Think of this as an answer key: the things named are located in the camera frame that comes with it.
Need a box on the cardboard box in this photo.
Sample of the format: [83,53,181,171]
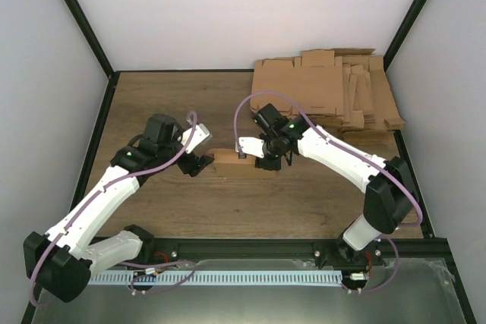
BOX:
[208,149,255,179]

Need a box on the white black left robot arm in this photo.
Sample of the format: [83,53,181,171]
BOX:
[24,112,213,303]

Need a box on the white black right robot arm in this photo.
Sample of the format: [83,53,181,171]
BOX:
[237,104,423,266]

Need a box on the stack of flat cardboard blanks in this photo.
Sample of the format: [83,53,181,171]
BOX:
[249,48,405,133]

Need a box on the grey metal front plate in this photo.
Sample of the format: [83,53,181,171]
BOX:
[31,259,468,323]

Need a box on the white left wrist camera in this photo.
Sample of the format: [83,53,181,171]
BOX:
[181,124,212,154]

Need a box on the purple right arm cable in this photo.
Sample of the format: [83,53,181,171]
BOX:
[233,91,423,294]

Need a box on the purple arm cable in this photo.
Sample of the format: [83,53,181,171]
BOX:
[233,91,423,294]
[29,111,198,308]

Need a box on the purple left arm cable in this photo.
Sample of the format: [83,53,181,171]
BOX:
[29,111,198,308]

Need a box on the light blue slotted cable duct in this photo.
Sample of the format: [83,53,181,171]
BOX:
[89,270,342,287]

